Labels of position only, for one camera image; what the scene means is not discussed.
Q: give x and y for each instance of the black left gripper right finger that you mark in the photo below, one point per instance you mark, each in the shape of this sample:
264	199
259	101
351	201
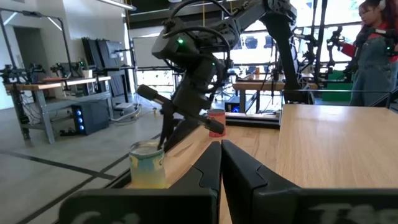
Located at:
245	180

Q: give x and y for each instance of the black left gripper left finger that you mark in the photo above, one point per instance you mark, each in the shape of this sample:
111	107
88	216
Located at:
205	174

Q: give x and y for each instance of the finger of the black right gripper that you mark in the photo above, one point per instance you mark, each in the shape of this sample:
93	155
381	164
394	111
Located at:
180	132
165	124

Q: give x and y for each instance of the blue yellow labelled can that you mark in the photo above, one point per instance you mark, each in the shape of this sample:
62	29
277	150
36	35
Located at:
146	168

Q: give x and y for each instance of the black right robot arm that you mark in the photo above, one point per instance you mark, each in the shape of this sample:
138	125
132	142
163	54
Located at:
280	46

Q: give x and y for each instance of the black bench robot arm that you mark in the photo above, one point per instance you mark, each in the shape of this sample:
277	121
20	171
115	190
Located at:
18	73
63	70

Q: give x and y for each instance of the red labelled can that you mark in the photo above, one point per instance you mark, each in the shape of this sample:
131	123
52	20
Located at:
216	119

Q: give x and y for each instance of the black box with blue light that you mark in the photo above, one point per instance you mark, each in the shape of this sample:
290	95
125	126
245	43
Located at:
231	104

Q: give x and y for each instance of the whiteboard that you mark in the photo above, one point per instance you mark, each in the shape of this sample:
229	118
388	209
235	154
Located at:
146	53

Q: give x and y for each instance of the wooden workbench black legs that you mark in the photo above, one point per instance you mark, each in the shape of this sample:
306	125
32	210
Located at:
258	86

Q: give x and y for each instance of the black computer tower blue lights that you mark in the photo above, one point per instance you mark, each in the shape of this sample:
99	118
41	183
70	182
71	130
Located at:
93	116

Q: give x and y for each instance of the black computer monitor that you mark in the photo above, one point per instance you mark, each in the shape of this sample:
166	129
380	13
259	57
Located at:
90	53
110	53

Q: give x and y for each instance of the ceiling light strip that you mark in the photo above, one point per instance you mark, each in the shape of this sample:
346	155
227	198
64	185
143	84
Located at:
119	4

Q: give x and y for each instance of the green box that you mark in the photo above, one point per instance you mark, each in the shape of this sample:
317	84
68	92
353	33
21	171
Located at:
337	93

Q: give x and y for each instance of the person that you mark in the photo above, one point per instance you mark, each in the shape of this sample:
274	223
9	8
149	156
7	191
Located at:
373	71

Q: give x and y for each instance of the white headphones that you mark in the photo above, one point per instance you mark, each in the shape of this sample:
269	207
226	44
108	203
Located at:
382	4

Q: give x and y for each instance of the wooden workbench grey metal frame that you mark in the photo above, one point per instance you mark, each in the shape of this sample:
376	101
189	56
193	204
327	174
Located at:
56	84

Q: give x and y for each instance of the black tube rig frame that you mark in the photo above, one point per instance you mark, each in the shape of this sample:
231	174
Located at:
32	13

